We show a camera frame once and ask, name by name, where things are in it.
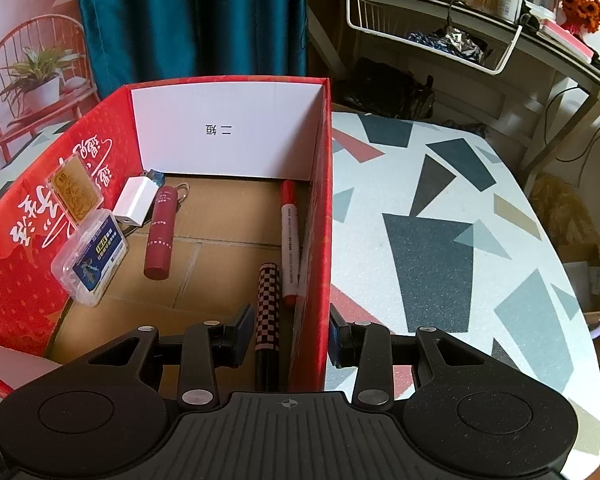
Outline black checkered pen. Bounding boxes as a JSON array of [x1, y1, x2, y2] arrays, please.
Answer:
[[254, 262, 282, 392]]

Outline dark red tube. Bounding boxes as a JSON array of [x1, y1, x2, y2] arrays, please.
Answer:
[[144, 185, 178, 281]]

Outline clear plastic toothpick box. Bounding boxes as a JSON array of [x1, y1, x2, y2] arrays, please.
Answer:
[[50, 209, 129, 307]]

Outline red white marker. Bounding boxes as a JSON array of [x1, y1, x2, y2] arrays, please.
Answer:
[[280, 180, 300, 308]]

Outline red cardboard box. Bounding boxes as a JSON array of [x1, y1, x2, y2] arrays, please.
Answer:
[[0, 76, 332, 396]]

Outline metal keys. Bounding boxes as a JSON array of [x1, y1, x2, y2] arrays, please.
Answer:
[[174, 182, 190, 209]]

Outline white charger plug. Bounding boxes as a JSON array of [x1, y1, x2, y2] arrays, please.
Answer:
[[112, 176, 159, 228]]

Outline gold card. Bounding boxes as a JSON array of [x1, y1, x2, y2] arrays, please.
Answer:
[[46, 154, 104, 228]]

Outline printed living room backdrop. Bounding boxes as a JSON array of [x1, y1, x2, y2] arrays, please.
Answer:
[[0, 0, 99, 169]]

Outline geometric patterned tablecloth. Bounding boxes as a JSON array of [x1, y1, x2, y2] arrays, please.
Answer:
[[330, 112, 600, 479]]

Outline cluttered white desk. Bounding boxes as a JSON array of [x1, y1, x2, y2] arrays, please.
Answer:
[[306, 0, 600, 187]]

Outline teal blue curtain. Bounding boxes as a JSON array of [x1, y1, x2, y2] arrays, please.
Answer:
[[78, 0, 308, 98]]

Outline pink book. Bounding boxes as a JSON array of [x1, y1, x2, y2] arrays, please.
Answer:
[[539, 18, 594, 63]]

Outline white wire basket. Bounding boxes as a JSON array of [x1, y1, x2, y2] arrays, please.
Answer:
[[346, 0, 522, 76]]

